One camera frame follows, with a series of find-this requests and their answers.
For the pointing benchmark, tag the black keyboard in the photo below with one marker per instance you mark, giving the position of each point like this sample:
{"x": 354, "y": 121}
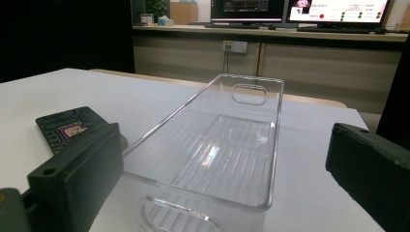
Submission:
{"x": 232, "y": 25}
{"x": 333, "y": 30}

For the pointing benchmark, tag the beige wooden counter desk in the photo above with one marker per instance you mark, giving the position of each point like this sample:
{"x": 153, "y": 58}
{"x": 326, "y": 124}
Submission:
{"x": 193, "y": 61}

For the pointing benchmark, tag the white wall socket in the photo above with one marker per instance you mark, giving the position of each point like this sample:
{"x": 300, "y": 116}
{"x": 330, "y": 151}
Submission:
{"x": 238, "y": 46}

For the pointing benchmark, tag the tissue box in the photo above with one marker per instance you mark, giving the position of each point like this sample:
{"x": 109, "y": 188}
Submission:
{"x": 165, "y": 21}

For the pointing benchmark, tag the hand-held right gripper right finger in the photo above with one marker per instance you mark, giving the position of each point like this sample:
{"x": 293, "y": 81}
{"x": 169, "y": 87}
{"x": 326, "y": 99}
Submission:
{"x": 370, "y": 167}

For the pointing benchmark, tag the dark patterned phone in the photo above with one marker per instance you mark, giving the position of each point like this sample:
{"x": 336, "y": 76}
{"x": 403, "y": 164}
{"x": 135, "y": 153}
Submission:
{"x": 71, "y": 121}

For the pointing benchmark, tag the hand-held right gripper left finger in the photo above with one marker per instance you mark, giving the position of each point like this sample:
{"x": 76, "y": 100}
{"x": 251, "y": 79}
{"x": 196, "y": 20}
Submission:
{"x": 80, "y": 180}

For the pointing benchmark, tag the dark-screen computer monitor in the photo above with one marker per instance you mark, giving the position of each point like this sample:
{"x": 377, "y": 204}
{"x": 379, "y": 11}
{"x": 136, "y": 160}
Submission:
{"x": 248, "y": 8}

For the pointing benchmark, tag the black computer mouse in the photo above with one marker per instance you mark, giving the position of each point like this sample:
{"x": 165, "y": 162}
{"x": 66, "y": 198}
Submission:
{"x": 380, "y": 31}

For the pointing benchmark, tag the bright-screen computer monitor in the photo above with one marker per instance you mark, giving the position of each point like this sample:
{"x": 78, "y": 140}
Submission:
{"x": 338, "y": 9}

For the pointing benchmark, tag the green potted plant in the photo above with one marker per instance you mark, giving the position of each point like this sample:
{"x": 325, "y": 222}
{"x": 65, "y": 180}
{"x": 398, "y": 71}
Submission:
{"x": 156, "y": 8}

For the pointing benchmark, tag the white table sheet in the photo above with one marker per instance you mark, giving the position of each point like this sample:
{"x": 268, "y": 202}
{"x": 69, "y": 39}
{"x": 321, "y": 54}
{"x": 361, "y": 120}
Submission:
{"x": 129, "y": 96}

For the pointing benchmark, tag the brown cardboard box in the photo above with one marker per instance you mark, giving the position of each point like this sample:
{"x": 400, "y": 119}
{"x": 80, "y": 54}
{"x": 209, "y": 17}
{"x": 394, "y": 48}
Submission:
{"x": 183, "y": 13}

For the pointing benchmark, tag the small white box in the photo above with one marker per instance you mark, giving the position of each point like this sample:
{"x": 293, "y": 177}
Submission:
{"x": 147, "y": 18}

